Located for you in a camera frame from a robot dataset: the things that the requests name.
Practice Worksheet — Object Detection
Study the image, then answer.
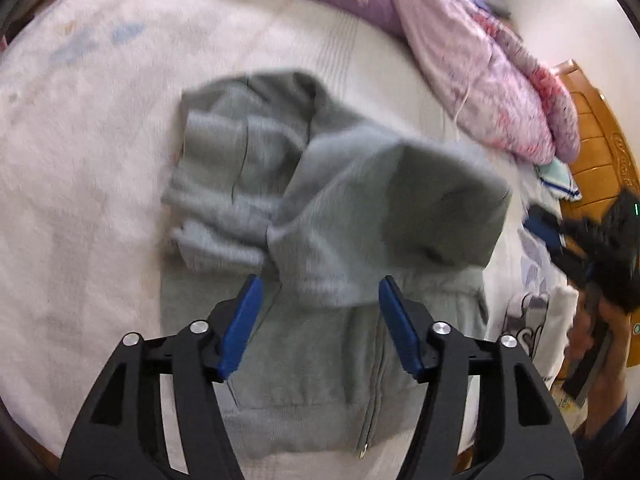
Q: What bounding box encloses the orange wooden headboard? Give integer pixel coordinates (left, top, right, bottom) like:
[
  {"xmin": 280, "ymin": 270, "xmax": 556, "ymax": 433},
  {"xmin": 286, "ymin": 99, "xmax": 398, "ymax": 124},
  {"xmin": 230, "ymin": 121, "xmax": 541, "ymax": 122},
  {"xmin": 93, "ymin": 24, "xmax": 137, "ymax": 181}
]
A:
[{"xmin": 550, "ymin": 59, "xmax": 640, "ymax": 211}]

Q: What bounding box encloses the grey zip hoodie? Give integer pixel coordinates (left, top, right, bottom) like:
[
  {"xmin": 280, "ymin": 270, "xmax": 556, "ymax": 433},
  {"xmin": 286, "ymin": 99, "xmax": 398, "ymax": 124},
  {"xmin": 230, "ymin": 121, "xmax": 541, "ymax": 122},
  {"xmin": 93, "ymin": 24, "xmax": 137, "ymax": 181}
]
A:
[{"xmin": 159, "ymin": 69, "xmax": 514, "ymax": 462}]

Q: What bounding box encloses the cartoon printed bed sheet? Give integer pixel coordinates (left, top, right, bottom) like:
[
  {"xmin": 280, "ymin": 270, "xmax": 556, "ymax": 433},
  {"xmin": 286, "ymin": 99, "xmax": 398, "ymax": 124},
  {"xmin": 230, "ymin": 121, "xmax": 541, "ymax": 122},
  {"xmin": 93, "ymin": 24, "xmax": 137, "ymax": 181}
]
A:
[{"xmin": 500, "ymin": 220, "xmax": 573, "ymax": 391}]

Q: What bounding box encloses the folded white blue striped cloth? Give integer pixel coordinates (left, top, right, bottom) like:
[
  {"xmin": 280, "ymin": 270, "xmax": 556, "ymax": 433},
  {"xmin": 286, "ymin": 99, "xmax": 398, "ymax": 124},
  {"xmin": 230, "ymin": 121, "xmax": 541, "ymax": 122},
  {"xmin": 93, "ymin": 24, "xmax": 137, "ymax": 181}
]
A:
[{"xmin": 534, "ymin": 156, "xmax": 582, "ymax": 202}]

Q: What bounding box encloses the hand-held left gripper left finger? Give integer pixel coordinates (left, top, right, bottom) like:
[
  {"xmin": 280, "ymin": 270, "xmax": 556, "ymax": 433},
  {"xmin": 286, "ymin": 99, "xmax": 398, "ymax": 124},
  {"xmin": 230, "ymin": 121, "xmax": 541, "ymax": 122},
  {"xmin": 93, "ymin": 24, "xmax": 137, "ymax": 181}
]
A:
[{"xmin": 57, "ymin": 275, "xmax": 264, "ymax": 480}]

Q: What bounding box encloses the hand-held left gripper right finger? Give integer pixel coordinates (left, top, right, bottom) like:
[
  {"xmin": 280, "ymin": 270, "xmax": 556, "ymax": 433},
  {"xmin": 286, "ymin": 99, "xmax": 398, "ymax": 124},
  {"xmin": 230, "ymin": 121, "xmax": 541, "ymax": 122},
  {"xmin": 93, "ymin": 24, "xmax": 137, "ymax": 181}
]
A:
[{"xmin": 378, "ymin": 275, "xmax": 586, "ymax": 480}]

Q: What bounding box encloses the pink floral quilt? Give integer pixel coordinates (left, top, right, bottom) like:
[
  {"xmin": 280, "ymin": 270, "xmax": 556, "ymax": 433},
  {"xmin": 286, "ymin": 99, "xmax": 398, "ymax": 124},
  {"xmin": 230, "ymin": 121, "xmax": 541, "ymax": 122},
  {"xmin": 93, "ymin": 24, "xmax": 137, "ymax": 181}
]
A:
[{"xmin": 367, "ymin": 0, "xmax": 582, "ymax": 165}]

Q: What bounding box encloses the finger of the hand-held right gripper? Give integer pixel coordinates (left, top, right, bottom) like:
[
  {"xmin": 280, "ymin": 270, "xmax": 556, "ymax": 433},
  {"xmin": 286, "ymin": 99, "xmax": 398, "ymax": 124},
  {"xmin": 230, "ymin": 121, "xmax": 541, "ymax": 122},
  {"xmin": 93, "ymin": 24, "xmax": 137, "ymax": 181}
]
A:
[{"xmin": 523, "ymin": 204, "xmax": 568, "ymax": 261}]

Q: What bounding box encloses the person's right forearm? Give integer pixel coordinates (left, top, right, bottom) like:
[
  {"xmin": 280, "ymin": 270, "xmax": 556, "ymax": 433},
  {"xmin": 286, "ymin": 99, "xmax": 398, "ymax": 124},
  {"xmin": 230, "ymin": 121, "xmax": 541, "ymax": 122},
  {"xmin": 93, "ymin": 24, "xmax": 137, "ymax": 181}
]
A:
[{"xmin": 570, "ymin": 302, "xmax": 632, "ymax": 443}]

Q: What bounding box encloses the white bed mattress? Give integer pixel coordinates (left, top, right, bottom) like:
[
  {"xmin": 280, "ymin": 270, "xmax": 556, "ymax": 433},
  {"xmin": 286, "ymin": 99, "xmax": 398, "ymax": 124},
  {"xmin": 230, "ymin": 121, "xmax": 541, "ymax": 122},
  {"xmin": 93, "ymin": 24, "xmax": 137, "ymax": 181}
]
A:
[{"xmin": 0, "ymin": 0, "xmax": 568, "ymax": 480}]

